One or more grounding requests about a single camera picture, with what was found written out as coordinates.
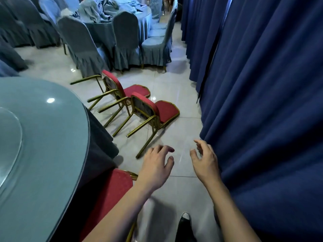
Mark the person's right hand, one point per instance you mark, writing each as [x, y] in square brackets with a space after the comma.
[207, 168]

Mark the person's left hand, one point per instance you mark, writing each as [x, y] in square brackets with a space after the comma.
[154, 173]

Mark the red chair gold frame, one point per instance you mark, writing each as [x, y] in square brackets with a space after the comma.
[165, 110]
[111, 194]
[136, 90]

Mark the person's right forearm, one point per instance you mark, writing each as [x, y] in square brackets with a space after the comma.
[232, 216]

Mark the person's left forearm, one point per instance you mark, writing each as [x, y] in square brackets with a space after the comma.
[116, 219]

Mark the black white canvas sneaker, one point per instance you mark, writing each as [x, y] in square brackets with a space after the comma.
[185, 216]

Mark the black trousers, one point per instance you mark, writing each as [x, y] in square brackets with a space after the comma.
[184, 231]

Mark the dark blue curtain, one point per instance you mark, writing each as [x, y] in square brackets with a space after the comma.
[265, 98]

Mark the grey folded cloth pile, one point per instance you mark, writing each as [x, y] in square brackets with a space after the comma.
[101, 10]

